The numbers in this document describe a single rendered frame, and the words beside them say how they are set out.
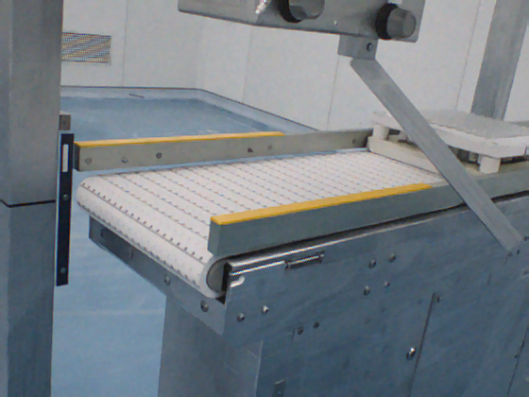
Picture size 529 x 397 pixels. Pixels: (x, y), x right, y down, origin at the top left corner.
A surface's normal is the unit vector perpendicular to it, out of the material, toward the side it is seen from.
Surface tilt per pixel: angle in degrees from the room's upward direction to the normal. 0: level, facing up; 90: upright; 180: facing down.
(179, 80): 90
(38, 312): 90
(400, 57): 90
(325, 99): 90
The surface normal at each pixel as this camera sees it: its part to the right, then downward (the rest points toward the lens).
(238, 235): 0.67, 0.32
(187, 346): -0.73, 0.11
